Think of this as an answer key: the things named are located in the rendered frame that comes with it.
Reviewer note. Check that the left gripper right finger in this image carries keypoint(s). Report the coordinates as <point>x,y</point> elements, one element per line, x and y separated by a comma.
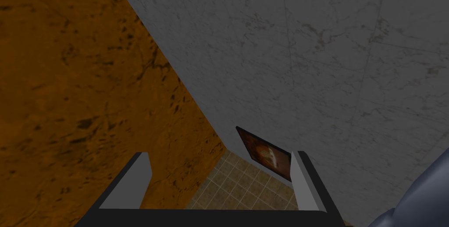
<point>306,185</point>

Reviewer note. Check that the dark framed wall picture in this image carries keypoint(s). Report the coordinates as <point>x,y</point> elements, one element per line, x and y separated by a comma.
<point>266,154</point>

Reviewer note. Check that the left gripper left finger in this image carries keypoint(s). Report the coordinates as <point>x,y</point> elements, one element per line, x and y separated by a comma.
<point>130,185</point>

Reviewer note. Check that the blue-grey rounded furniture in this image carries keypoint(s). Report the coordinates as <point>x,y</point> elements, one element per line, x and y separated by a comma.
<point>419,199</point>

